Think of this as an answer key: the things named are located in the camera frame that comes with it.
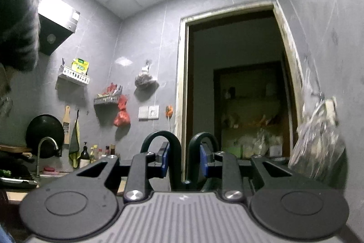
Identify metal tray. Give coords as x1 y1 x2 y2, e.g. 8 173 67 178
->
0 176 39 186

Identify red snack packets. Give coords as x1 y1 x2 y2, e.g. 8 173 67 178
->
97 83 123 99

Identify red plastic bag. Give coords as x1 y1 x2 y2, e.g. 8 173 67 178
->
113 95 131 127

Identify metal wire wall shelf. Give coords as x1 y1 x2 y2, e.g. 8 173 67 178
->
94 95 122 106

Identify yellow green packet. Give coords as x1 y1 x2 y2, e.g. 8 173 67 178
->
71 58 89 76

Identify black wok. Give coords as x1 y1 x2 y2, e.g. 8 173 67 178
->
25 114 65 159

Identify green box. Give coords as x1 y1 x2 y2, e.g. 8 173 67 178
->
227 146 243 159

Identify clear plastic hanging bag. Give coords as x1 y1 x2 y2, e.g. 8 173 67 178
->
288 66 346 179

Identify green yellow cloth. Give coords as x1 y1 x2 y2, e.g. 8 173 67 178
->
69 110 82 169

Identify pale door frame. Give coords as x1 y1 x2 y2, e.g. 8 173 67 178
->
174 0 307 176

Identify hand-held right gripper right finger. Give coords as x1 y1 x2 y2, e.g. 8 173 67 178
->
200 143 330 202

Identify white wall shelf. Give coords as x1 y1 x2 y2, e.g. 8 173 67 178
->
57 65 91 87

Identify person's grey striped sleeve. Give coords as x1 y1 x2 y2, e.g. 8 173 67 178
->
0 0 41 72

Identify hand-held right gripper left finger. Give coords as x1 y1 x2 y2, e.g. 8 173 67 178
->
43 142 171 202

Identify dark wooden shelf cabinet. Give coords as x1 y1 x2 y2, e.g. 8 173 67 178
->
213 61 291 160

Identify black pump bottle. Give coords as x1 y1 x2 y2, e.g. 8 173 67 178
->
79 142 91 169

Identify steel range hood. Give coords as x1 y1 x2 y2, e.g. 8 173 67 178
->
37 0 81 56

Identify white wall switch plate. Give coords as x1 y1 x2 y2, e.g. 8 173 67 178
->
138 105 160 120

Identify person's blue clothing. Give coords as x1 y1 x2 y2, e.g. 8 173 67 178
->
0 224 15 243

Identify dark handled scissors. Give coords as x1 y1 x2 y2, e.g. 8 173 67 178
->
140 130 220 193

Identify dark hanging net bag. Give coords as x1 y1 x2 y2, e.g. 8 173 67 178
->
135 60 159 89

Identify metal faucet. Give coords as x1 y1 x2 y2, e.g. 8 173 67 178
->
36 137 60 177

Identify wooden cutting board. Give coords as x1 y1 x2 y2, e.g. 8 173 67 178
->
0 144 32 154

